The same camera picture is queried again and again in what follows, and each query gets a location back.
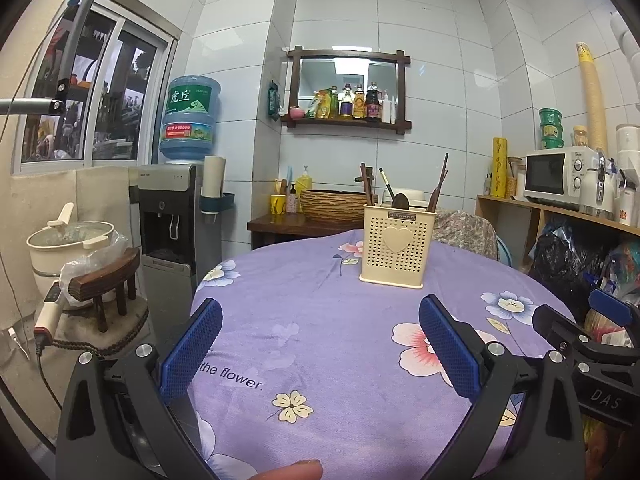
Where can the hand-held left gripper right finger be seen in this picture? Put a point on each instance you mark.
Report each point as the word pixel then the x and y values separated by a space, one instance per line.
pixel 450 347

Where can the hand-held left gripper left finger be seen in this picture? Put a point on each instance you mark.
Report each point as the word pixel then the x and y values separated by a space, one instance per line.
pixel 192 350

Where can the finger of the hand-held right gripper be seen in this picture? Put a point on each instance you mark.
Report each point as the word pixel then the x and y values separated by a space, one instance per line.
pixel 550 325
pixel 612 307

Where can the cream perforated utensil holder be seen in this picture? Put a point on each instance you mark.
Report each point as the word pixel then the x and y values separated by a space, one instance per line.
pixel 397 255

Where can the wooden spoon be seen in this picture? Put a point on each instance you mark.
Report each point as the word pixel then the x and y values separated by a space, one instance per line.
pixel 401 201

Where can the black chopstick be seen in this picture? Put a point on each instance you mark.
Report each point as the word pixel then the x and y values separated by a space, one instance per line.
pixel 386 185

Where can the person's left hand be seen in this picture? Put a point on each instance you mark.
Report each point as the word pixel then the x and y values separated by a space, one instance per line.
pixel 295 471

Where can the colourful plastic bag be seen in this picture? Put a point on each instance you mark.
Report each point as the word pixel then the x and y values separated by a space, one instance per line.
pixel 607 332
pixel 625 270

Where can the black plastic bag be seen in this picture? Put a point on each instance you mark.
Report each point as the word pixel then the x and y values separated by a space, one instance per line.
pixel 565 260

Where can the light blue chair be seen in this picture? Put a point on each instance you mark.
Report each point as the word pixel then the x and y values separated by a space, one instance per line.
pixel 505 254

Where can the white thermos flask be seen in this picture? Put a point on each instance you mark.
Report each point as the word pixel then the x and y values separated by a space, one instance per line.
pixel 627 200

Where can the floral fabric chair cover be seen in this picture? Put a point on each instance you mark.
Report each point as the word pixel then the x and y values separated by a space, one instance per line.
pixel 465 232

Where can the wooden shelf unit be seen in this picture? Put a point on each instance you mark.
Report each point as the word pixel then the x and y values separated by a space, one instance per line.
pixel 500 220

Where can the white electric kettle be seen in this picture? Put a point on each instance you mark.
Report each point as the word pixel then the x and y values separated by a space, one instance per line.
pixel 597 190

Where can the dark wooden stool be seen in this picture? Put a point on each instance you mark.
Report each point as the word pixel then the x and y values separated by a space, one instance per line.
pixel 100 275

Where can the purple floral tablecloth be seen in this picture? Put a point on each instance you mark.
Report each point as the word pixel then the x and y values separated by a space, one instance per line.
pixel 325 320

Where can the clear plastic bag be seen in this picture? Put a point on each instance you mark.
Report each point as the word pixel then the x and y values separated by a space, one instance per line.
pixel 90 255

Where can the grey water dispenser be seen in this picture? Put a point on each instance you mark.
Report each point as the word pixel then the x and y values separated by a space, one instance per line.
pixel 165 210

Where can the white microwave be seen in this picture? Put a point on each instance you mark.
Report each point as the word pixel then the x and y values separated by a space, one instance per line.
pixel 547 175

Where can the white handheld device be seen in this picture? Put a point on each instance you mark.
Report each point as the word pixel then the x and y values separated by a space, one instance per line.
pixel 47 317

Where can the dark blue cup holder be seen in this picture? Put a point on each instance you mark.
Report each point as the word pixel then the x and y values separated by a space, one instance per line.
pixel 217 202

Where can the dark wooden side table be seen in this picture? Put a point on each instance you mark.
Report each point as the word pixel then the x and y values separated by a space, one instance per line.
pixel 280 225

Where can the small glass jar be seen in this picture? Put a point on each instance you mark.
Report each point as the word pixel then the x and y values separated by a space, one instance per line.
pixel 580 137

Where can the white paper cup stack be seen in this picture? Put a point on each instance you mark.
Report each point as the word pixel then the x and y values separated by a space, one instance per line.
pixel 213 175

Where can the patterned pump bottle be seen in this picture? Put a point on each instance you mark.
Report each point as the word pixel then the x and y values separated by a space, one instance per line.
pixel 293 202

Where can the woven brown basin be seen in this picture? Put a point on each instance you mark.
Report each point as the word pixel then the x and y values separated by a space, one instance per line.
pixel 330 207

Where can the yellow soap dispenser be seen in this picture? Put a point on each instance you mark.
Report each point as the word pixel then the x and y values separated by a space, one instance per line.
pixel 303 182

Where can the tall yellow paper cup stack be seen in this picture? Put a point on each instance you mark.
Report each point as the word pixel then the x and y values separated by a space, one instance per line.
pixel 591 95

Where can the blue water jug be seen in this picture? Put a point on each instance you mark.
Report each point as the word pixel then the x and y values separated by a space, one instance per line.
pixel 190 120

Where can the wooden framed mirror shelf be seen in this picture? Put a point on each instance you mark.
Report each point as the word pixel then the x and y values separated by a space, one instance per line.
pixel 345 125

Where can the white bottle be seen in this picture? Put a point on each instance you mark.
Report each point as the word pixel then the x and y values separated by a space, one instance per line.
pixel 390 107

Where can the dark sauce bottle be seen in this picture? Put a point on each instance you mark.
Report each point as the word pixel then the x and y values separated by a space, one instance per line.
pixel 373 105

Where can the pink bowl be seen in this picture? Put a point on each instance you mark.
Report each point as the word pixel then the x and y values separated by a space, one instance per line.
pixel 296 113

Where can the yellow label bottle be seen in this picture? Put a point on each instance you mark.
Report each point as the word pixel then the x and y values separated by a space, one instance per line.
pixel 359 105

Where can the yellow green packet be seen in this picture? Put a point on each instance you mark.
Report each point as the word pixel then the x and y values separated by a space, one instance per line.
pixel 322 105

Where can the sliding window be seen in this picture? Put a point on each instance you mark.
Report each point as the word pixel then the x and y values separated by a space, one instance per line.
pixel 100 85

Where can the green wall packet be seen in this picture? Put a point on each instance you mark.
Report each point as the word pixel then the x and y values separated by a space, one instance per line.
pixel 273 100

